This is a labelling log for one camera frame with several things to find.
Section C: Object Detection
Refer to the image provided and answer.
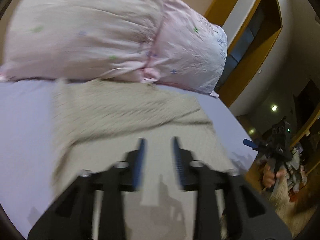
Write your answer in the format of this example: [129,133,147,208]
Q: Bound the pink floral pillow left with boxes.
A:
[1,0,163,82]

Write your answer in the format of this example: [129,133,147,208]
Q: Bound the right hand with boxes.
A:
[263,164,286,189]

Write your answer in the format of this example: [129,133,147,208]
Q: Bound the pink floral pillow right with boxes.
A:
[143,0,228,98]

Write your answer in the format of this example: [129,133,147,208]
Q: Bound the pink floral pillow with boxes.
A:
[143,0,228,98]
[1,0,163,82]

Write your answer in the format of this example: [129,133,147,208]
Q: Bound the wooden door frame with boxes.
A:
[204,0,283,107]

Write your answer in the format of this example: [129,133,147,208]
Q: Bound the beige cable-knit sweater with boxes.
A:
[52,80,234,239]

